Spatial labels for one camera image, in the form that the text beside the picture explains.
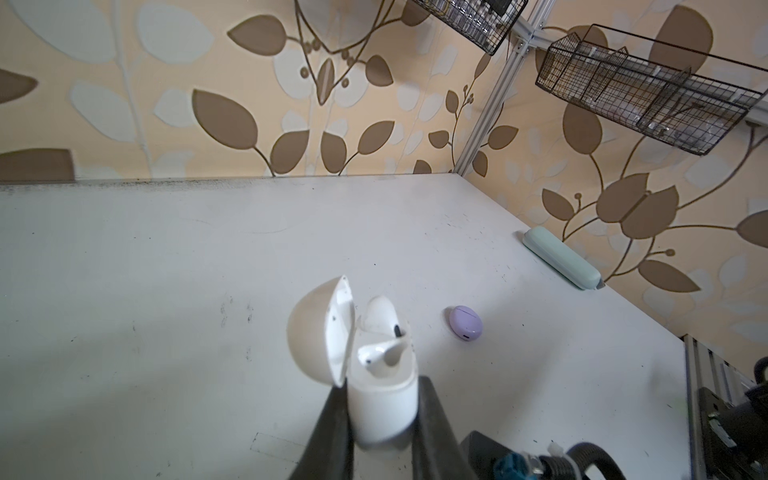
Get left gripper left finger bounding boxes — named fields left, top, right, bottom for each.
left=290, top=385, right=354, bottom=480

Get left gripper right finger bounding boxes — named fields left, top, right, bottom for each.
left=411, top=376, right=476, bottom=479

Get white earbud charging case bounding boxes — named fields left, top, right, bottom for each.
left=287, top=276, right=418, bottom=448

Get purple earbud charging case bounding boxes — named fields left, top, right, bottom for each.
left=448, top=305, right=483, bottom=342

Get white earbud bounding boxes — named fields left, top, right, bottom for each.
left=360, top=295, right=405, bottom=338

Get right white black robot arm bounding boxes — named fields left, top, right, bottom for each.
left=460, top=431, right=626, bottom=480

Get green glasses case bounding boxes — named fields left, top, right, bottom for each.
left=522, top=226, right=605, bottom=290

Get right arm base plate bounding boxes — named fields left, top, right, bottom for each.
left=698, top=357, right=767, bottom=479

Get back black wire basket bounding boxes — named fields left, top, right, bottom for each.
left=408, top=0, right=529, bottom=56

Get black wire basket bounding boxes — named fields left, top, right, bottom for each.
left=408, top=0, right=529, bottom=56
left=536, top=24, right=767, bottom=156

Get right black wire basket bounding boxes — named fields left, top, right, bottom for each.
left=536, top=24, right=767, bottom=156

